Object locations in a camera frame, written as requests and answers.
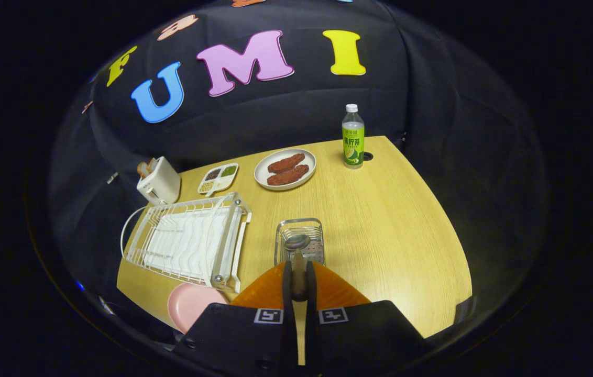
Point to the white divided bean tray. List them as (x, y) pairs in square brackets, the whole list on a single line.
[(224, 182)]

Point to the reddish brown meat patty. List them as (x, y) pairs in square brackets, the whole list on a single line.
[(286, 163), (288, 176)]

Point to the white toaster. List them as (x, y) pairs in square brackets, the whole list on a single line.
[(163, 186)]

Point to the small red clip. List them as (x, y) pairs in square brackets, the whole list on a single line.
[(87, 107)]

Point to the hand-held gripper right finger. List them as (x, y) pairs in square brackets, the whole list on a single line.
[(370, 340)]

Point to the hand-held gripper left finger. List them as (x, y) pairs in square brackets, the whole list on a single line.
[(239, 340)]

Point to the toasted bread slice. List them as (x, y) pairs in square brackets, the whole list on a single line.
[(153, 164), (143, 169)]

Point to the pink plate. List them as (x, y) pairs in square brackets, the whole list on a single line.
[(191, 306)]

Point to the white plate with patties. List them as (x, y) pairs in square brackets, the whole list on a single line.
[(261, 175)]

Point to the black backdrop cloth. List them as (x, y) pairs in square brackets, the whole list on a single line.
[(275, 115)]

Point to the dark red beans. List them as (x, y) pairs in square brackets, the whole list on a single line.
[(213, 174)]

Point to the green mung beans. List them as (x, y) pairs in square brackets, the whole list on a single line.
[(229, 170)]

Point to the green label drink bottle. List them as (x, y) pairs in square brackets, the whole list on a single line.
[(353, 141)]

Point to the small silver clip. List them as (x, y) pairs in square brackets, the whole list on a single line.
[(112, 178)]

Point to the metal spoon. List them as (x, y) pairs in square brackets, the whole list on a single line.
[(297, 242)]

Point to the yellow soybeans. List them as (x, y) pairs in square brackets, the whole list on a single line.
[(208, 186)]

